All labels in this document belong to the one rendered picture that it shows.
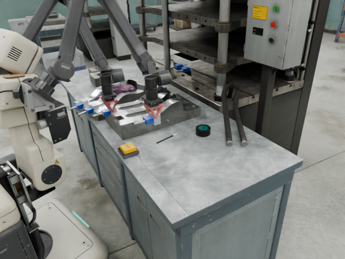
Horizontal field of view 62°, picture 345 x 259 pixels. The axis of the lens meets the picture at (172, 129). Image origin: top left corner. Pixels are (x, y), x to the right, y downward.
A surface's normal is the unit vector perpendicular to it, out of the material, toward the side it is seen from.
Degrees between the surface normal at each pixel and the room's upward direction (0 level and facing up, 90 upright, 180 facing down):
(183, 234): 90
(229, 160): 0
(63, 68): 70
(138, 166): 0
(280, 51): 90
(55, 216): 0
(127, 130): 90
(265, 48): 90
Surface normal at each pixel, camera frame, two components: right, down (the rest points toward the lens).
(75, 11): 0.42, 0.07
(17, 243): 0.73, 0.31
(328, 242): -0.04, -0.87
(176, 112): 0.51, 0.40
